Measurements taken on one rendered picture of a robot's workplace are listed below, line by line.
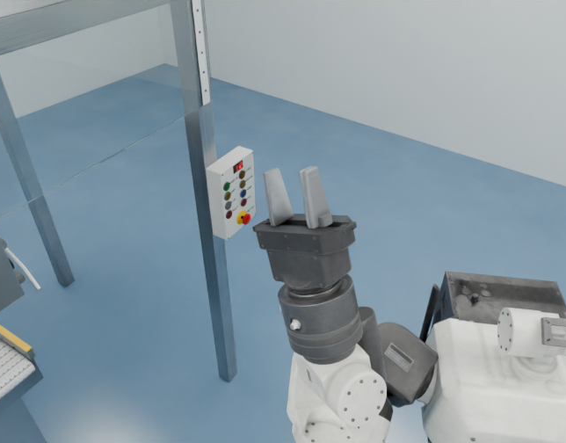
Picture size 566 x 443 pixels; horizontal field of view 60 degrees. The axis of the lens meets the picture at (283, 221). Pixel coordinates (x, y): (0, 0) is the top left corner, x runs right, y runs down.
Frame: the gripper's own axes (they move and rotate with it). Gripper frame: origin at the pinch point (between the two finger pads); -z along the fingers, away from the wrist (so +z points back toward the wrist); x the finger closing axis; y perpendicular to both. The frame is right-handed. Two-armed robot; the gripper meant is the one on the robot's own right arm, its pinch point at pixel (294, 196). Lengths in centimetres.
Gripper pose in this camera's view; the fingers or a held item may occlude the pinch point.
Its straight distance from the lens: 52.7
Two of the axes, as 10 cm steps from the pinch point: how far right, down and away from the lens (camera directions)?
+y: -6.3, 3.6, -6.8
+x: 7.4, 0.3, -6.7
